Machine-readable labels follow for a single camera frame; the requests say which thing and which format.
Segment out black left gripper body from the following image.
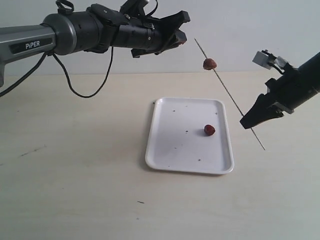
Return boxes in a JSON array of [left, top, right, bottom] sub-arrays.
[[82, 0, 181, 60]]

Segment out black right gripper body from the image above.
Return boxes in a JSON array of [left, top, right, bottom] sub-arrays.
[[265, 65, 320, 114]]

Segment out thin metal skewer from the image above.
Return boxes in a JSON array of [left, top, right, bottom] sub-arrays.
[[194, 37, 266, 151]]

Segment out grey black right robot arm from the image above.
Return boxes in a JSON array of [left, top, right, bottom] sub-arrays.
[[240, 50, 320, 129]]

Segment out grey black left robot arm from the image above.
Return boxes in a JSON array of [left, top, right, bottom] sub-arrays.
[[0, 0, 190, 68]]

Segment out white rectangular plastic tray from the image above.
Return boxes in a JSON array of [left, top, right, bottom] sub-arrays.
[[145, 97, 235, 175]]

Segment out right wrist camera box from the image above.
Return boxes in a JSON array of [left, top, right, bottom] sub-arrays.
[[252, 50, 293, 75]]

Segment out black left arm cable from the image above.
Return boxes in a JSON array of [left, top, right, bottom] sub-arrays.
[[0, 0, 159, 99]]

